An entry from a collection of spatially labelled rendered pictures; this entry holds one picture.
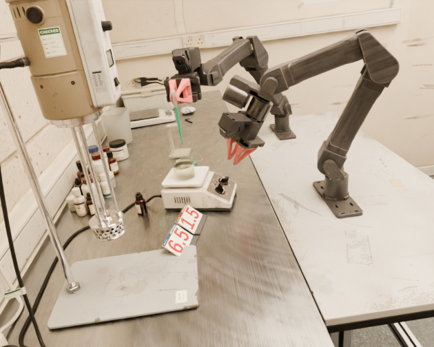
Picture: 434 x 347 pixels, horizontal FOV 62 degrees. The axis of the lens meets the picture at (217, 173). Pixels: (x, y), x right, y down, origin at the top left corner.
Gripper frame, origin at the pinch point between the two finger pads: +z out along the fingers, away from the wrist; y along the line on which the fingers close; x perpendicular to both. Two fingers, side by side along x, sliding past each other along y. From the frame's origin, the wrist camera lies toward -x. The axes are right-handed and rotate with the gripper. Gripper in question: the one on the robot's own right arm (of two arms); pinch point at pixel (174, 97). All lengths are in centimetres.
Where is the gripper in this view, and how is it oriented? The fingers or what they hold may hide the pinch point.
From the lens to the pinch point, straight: 97.3
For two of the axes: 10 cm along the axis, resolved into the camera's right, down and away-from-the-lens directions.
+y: 9.8, -0.3, -2.2
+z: -1.8, 4.5, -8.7
